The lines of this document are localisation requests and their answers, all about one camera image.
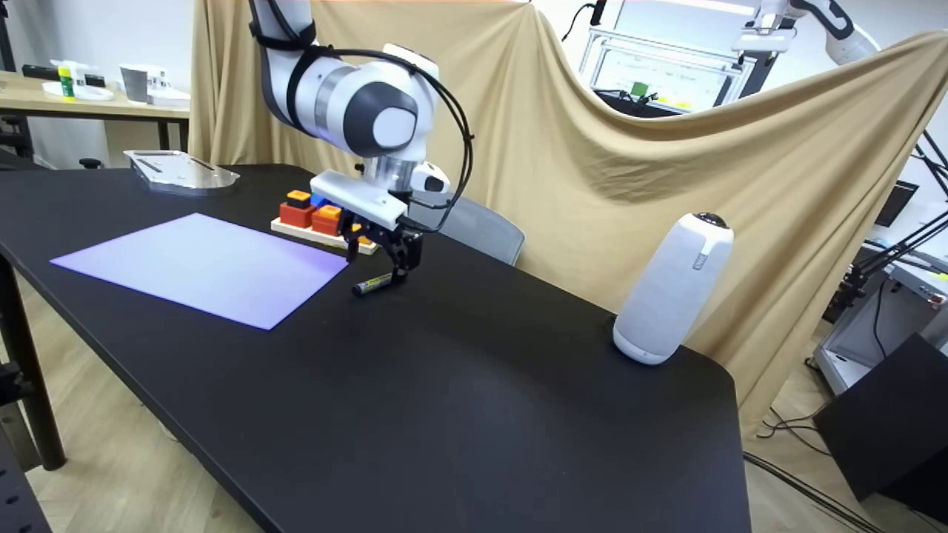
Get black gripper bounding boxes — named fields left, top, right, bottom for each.
left=344, top=217, right=430, bottom=290

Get black cabinet box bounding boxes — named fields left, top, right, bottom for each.
left=810, top=333, right=948, bottom=527

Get wooden block tray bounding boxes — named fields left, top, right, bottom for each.
left=265, top=214, right=382, bottom=260

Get black flat panel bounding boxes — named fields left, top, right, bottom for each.
left=872, top=179, right=920, bottom=230

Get white cylindrical speaker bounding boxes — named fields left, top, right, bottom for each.
left=610, top=211, right=738, bottom=371

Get black floor cables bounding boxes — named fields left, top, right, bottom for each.
left=755, top=405, right=835, bottom=460

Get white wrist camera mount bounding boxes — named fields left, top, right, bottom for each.
left=307, top=170, right=410, bottom=233

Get beige cloth backdrop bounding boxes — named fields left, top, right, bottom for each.
left=187, top=0, right=948, bottom=441

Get black whiteboard marker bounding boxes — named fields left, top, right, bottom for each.
left=350, top=269, right=407, bottom=299

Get white metal shelf frame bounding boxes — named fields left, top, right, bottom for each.
left=575, top=0, right=776, bottom=114

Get black table leg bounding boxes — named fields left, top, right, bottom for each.
left=0, top=250, right=68, bottom=473

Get red block with orange top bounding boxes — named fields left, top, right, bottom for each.
left=307, top=202, right=350, bottom=241
left=279, top=188, right=317, bottom=230

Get white cabinet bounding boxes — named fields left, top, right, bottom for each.
left=810, top=265, right=948, bottom=398

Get purple placemat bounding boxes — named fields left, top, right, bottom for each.
left=46, top=211, right=351, bottom=334

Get grey chair backrest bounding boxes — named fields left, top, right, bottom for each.
left=400, top=189, right=527, bottom=269

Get clear plastic tray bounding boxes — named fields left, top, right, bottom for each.
left=120, top=148, right=243, bottom=193

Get wooden desk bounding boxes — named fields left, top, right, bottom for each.
left=0, top=68, right=191, bottom=127

